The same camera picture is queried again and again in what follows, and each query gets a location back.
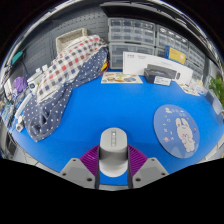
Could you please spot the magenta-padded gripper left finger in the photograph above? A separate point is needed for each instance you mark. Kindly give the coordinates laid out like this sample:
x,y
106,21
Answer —
x,y
78,170

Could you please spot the potted green plant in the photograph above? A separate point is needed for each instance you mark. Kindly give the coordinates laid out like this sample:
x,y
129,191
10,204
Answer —
x,y
218,90

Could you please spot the yellow card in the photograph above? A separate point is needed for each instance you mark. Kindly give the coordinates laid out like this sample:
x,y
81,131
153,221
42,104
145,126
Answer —
x,y
175,55

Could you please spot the plaid checkered cloth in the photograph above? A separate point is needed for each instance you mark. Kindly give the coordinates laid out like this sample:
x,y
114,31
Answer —
x,y
70,63

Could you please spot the purple object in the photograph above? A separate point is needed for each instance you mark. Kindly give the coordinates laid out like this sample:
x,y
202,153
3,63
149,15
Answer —
x,y
20,85

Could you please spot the colourful picture card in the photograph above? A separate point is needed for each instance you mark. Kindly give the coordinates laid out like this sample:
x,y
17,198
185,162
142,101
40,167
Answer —
x,y
189,90
121,77

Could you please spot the yellow and red object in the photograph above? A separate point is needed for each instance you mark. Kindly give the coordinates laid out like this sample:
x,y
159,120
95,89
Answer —
x,y
105,66

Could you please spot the small dark box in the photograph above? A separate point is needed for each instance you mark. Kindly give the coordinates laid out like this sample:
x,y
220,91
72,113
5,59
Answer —
x,y
153,77

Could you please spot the teal object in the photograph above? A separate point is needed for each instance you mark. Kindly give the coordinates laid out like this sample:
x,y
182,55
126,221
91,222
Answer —
x,y
16,57

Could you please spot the navy polka dot cloth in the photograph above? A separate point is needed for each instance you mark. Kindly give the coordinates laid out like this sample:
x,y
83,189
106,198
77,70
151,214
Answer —
x,y
46,116

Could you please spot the white computer mouse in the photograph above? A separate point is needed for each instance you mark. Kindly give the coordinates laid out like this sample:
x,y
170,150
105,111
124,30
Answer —
x,y
113,150

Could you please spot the long white keyboard box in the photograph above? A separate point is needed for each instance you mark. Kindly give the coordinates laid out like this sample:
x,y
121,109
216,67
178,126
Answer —
x,y
136,63

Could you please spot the clear tissue pack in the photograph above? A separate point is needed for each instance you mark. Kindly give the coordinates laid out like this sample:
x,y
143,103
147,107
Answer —
x,y
201,88

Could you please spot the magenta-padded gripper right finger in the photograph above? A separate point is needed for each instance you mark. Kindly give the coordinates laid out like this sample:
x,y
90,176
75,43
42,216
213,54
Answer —
x,y
150,170

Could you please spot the round blue bunny mouse pad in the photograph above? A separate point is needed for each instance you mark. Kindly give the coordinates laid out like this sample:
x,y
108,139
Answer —
x,y
166,133

